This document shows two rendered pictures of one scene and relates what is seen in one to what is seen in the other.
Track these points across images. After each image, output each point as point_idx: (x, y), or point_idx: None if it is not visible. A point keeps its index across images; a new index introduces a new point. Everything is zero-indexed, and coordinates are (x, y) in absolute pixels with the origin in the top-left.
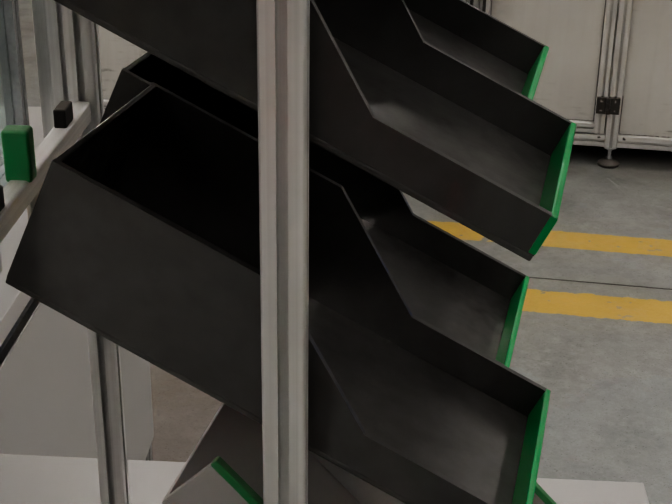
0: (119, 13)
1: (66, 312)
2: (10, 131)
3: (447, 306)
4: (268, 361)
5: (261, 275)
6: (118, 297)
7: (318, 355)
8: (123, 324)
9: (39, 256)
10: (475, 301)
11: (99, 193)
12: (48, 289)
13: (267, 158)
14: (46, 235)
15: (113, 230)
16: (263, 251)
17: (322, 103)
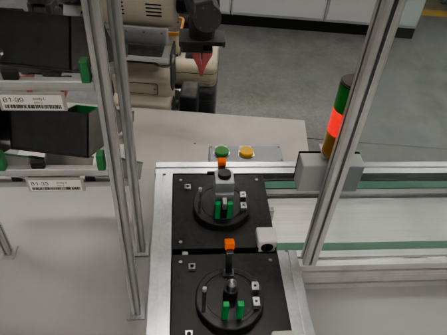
0: (90, 60)
1: (96, 151)
2: (0, 153)
3: None
4: (130, 111)
5: (128, 93)
6: (100, 135)
7: (117, 110)
8: (101, 141)
9: (91, 142)
10: None
11: (94, 112)
12: (93, 149)
13: (126, 65)
14: (91, 135)
15: (97, 119)
16: (128, 87)
17: (110, 50)
